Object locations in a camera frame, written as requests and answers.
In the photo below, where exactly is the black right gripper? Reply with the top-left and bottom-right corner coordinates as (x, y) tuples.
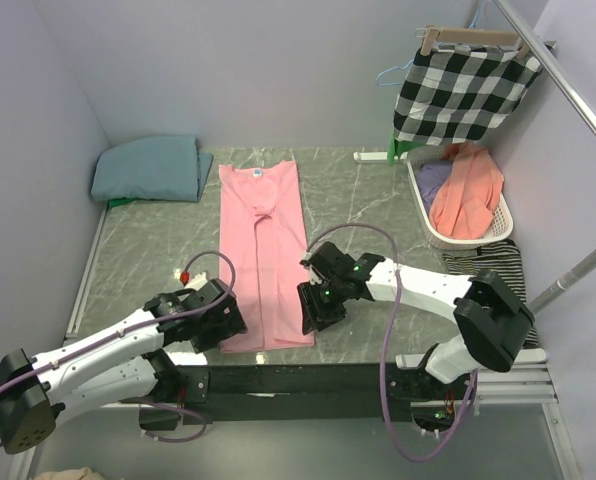
(297, 277), (348, 336)

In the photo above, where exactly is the pink t-shirt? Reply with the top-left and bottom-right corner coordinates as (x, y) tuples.
(219, 161), (315, 354)

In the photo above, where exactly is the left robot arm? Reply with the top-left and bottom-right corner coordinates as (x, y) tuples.
(0, 279), (246, 455)

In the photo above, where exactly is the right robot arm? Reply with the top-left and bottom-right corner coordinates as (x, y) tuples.
(297, 242), (534, 399)

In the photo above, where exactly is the black mounting base bar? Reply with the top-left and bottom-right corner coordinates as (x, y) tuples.
(117, 361), (484, 432)

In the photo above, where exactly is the white rack foot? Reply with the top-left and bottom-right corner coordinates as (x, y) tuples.
(353, 152), (388, 164)

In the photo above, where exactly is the folded teal t-shirt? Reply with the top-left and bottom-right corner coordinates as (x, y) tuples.
(91, 135), (213, 202)

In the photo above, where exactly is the purple garment in basket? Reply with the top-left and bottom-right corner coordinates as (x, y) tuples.
(415, 160), (452, 211)

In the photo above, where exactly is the green hanging garment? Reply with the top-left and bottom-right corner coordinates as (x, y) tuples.
(387, 134), (417, 165)

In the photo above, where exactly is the black white striped garment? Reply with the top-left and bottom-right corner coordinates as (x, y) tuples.
(443, 240), (538, 371)

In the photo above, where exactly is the orange shirt in basket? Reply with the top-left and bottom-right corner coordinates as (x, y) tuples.
(429, 142), (504, 240)

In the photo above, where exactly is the beige cloth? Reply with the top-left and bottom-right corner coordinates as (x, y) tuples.
(33, 467), (105, 480)

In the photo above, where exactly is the white laundry basket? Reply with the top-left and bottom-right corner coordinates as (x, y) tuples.
(406, 143), (513, 250)

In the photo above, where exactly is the black white checkered cloth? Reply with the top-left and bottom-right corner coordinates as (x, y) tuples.
(393, 45), (542, 146)

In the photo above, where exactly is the wooden clothes hanger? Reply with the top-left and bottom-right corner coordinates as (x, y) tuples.
(420, 25), (530, 58)

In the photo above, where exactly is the metal clothes rack pole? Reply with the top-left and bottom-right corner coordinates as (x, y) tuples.
(494, 0), (596, 313)

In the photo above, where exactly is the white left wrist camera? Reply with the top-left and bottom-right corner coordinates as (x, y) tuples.
(174, 269), (208, 290)

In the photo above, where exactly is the aluminium frame rail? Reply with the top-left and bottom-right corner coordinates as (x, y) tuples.
(5, 364), (559, 480)

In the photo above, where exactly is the blue wire hanger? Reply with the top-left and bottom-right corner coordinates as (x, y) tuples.
(375, 60), (413, 87)

